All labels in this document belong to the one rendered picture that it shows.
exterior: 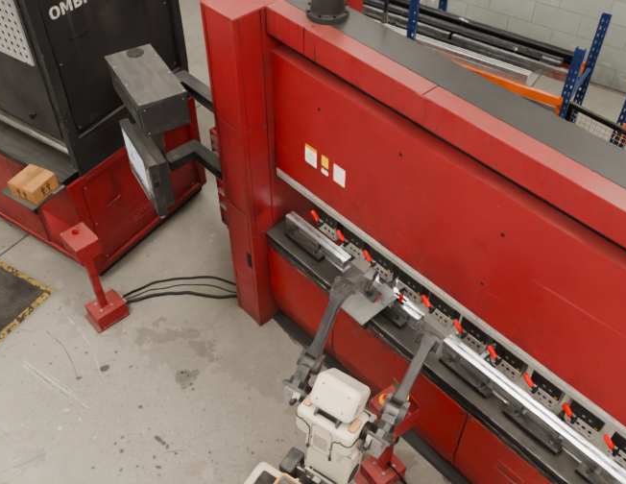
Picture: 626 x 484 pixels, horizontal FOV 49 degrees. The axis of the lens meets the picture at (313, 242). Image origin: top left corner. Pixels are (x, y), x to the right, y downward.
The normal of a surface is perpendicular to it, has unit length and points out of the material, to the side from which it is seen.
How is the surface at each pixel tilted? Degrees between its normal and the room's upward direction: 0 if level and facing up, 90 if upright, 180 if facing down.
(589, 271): 90
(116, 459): 0
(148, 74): 0
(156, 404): 0
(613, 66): 90
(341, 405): 48
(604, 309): 90
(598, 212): 90
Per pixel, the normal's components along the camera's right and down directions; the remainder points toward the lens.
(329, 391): -0.41, -0.01
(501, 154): -0.74, 0.49
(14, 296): 0.00, -0.69
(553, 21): -0.56, 0.61
